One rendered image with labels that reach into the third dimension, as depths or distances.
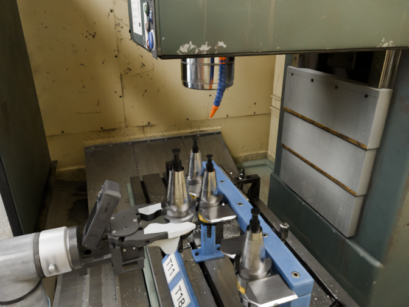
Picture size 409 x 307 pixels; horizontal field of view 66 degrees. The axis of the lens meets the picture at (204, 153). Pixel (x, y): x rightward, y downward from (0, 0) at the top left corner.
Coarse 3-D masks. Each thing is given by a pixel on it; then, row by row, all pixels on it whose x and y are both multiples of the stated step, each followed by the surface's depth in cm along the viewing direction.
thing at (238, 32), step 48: (144, 0) 62; (192, 0) 54; (240, 0) 57; (288, 0) 60; (336, 0) 63; (384, 0) 66; (144, 48) 75; (192, 48) 58; (240, 48) 61; (288, 48) 64; (336, 48) 68; (384, 48) 72
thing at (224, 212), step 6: (228, 204) 71; (204, 210) 69; (210, 210) 69; (216, 210) 69; (222, 210) 69; (228, 210) 69; (204, 216) 67; (210, 216) 67; (216, 216) 67; (222, 216) 67; (228, 216) 67; (234, 216) 67; (210, 222) 66; (216, 222) 66
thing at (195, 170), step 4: (192, 152) 79; (196, 152) 79; (192, 156) 79; (196, 156) 78; (200, 156) 79; (192, 160) 79; (196, 160) 79; (200, 160) 79; (188, 164) 81; (192, 164) 79; (196, 164) 79; (200, 164) 80; (188, 168) 81; (192, 168) 79; (196, 168) 79; (200, 168) 80; (188, 172) 81; (192, 172) 80; (196, 172) 80; (200, 172) 80; (188, 176) 81; (192, 176) 80; (196, 176) 80; (200, 176) 80
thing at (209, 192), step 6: (204, 174) 69; (210, 174) 69; (204, 180) 70; (210, 180) 69; (216, 180) 70; (204, 186) 70; (210, 186) 70; (216, 186) 70; (204, 192) 70; (210, 192) 70; (216, 192) 71; (204, 198) 71; (210, 198) 70; (216, 198) 71
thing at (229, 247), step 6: (222, 240) 60; (228, 240) 60; (234, 240) 60; (240, 240) 60; (222, 246) 58; (228, 246) 58; (234, 246) 58; (240, 246) 58; (222, 252) 57; (228, 252) 57; (234, 252) 57
